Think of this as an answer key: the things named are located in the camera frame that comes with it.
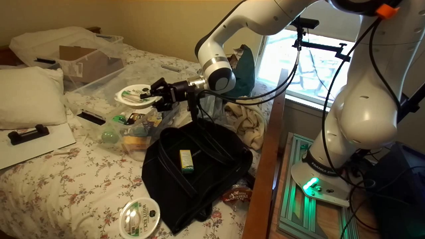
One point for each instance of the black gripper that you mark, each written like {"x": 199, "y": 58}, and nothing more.
{"x": 176, "y": 92}

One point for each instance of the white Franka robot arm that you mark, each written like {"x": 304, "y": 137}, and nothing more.
{"x": 366, "y": 110}

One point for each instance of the green lit robot base platform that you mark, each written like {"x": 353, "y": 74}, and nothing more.
{"x": 300, "y": 207}

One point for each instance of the dark blue fabric object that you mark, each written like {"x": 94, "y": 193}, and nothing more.
{"x": 398, "y": 194}

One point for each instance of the white floral plate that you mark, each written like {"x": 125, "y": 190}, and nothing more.
{"x": 132, "y": 96}

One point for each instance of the translucent plastic bag with items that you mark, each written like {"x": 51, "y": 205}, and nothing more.
{"x": 132, "y": 130}

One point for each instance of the green and white small box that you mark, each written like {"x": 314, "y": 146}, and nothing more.
{"x": 186, "y": 161}

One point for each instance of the clear plastic storage bin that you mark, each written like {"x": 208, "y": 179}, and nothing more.
{"x": 87, "y": 74}

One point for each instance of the brown cardboard box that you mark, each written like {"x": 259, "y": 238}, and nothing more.
{"x": 87, "y": 61}

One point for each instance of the white plastic bag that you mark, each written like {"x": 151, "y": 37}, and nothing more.
{"x": 47, "y": 41}

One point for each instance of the clear storage bin white lid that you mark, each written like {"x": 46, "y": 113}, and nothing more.
{"x": 43, "y": 150}

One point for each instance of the red snack wrapper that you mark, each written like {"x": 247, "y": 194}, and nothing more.
{"x": 236, "y": 194}

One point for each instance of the white pillow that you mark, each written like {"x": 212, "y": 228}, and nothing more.
{"x": 28, "y": 97}

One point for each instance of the floral bedsheet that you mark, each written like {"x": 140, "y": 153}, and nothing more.
{"x": 66, "y": 190}

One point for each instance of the bedroom window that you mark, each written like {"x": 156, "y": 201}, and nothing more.
{"x": 309, "y": 74}

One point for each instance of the black stand pole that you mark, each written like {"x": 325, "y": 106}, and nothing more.
{"x": 411, "y": 102}

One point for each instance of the black exterior camera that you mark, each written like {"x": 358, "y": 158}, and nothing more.
{"x": 305, "y": 23}

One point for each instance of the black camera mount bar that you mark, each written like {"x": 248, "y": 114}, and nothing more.
{"x": 320, "y": 45}

